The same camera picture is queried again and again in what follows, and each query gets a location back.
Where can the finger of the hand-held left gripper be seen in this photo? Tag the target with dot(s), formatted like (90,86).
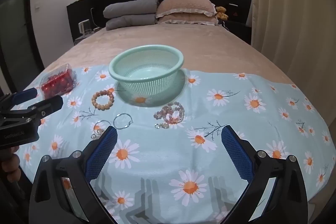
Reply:
(48,106)
(26,95)

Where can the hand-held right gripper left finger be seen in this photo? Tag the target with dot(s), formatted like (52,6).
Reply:
(102,153)

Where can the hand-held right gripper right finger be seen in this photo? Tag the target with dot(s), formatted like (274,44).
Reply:
(236,153)

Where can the silver hoop earring with beads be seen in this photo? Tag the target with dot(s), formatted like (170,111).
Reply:
(97,131)

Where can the green plastic strainer basket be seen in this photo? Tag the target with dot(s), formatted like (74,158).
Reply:
(147,82)

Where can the person's left hand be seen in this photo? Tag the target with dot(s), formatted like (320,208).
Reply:
(11,163)

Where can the clear box of cherry tomatoes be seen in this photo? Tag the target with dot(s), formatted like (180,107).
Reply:
(57,82)

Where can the daisy print blue cloth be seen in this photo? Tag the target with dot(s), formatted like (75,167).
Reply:
(162,140)

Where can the dark door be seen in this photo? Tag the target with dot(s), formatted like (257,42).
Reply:
(15,29)

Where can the white bedside appliance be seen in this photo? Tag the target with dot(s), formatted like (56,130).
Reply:
(84,26)

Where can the grey folded quilt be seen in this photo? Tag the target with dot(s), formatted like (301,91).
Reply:
(131,22)

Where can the black nightstand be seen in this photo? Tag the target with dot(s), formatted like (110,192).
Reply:
(239,29)

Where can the grey pillows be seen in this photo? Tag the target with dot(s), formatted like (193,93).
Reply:
(131,5)

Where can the beige bedspread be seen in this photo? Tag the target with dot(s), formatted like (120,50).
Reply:
(162,35)

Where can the brown teddy bear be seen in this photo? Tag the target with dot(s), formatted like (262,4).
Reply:
(221,13)

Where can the beige frilled pillow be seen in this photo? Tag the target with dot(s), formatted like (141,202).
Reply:
(186,19)
(183,5)

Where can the cream curtain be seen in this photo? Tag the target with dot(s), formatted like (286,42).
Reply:
(296,16)

